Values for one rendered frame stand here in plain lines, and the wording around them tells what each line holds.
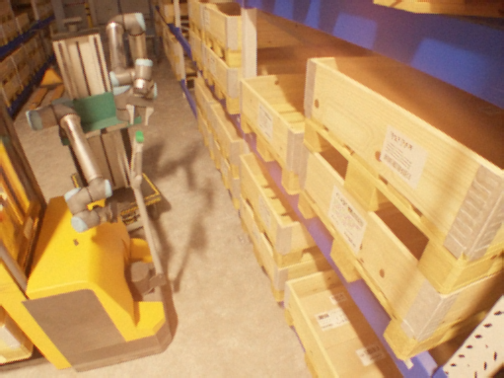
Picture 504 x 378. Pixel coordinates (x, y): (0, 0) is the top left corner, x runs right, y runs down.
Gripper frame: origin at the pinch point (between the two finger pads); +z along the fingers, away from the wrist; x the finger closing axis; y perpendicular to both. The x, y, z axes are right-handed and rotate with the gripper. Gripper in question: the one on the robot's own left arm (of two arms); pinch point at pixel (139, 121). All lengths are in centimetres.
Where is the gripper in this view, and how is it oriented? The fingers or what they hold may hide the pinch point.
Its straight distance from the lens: 186.2
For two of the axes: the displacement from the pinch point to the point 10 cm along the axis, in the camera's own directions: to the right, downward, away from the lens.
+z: -0.7, 10.0, 0.6
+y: -4.0, -0.9, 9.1
